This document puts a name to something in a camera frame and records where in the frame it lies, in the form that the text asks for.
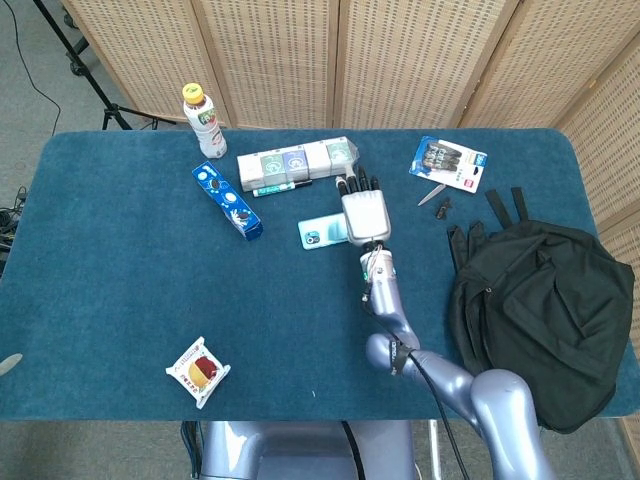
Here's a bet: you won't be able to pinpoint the small silver scissors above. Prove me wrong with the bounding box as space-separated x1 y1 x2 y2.
417 183 448 207

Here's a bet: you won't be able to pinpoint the blue-grey robot torso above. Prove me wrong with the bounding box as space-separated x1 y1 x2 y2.
198 420 419 480

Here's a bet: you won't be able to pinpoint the blister pack of pens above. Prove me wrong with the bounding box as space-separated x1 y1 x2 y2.
408 135 489 195

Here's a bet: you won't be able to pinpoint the blue cookie box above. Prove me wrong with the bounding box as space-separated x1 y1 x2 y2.
191 161 264 242

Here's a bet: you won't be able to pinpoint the wrapped multipack of small boxes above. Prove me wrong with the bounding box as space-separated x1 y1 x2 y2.
236 136 362 193

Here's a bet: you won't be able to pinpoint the yellow-capped tea bottle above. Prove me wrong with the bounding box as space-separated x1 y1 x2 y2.
181 82 228 160

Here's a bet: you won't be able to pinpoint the black cable bundle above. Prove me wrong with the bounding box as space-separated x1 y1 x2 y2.
0 185 29 251

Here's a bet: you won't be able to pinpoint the blue table mat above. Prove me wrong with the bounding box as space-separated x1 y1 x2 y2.
0 128 640 422

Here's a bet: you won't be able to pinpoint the black backpack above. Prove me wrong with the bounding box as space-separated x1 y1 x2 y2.
446 186 636 434

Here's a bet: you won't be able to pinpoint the smartphone with blue back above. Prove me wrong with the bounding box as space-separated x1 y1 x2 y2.
297 213 351 251

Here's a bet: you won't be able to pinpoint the black floor cable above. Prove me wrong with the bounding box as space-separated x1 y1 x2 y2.
3 0 63 137

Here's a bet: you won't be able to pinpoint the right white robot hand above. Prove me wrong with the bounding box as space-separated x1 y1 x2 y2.
333 165 393 247

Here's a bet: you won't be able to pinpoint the white snack packet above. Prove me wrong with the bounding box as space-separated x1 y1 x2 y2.
165 336 232 410

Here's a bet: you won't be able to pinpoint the black tripod stand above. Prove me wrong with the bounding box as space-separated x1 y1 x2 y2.
32 0 177 132

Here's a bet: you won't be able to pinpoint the teal marker pen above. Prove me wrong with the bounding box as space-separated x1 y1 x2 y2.
252 178 314 198

